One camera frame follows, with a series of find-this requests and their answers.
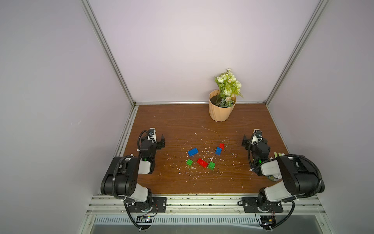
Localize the long blue lego brick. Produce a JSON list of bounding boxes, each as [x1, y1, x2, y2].
[[188, 148, 199, 157]]

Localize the beige ribbed flower pot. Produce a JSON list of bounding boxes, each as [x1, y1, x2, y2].
[[208, 89, 236, 122]]

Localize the green white artificial flowers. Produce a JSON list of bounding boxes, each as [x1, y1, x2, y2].
[[214, 68, 243, 108]]

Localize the aluminium front rail frame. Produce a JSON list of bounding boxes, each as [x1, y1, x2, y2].
[[78, 194, 335, 234]]

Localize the small blue lego brick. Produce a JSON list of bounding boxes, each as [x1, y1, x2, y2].
[[215, 147, 222, 156]]

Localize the green lego brick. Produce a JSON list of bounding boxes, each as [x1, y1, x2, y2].
[[208, 161, 215, 170], [186, 159, 193, 166]]

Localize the long red lego brick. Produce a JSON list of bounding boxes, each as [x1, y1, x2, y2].
[[197, 159, 208, 168]]

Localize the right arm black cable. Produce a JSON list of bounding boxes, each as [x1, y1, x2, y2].
[[247, 133, 325, 230]]

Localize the metal tin can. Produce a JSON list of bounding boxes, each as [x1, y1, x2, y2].
[[267, 175, 282, 182]]

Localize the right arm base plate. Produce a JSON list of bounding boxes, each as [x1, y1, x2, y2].
[[237, 197, 284, 213]]

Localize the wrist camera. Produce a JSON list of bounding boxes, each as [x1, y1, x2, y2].
[[251, 129, 263, 145], [147, 128, 157, 143]]

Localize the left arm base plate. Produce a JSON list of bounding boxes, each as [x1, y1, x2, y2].
[[126, 197, 167, 213]]

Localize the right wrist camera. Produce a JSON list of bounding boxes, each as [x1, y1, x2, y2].
[[251, 129, 263, 145]]

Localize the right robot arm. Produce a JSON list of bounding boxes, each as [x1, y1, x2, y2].
[[238, 130, 325, 213]]

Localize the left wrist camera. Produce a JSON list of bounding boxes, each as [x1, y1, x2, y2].
[[147, 128, 157, 143]]

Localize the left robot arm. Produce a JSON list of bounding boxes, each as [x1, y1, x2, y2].
[[100, 132, 166, 213]]

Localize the green garden fork toy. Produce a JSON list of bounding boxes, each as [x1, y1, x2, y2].
[[274, 152, 285, 158]]

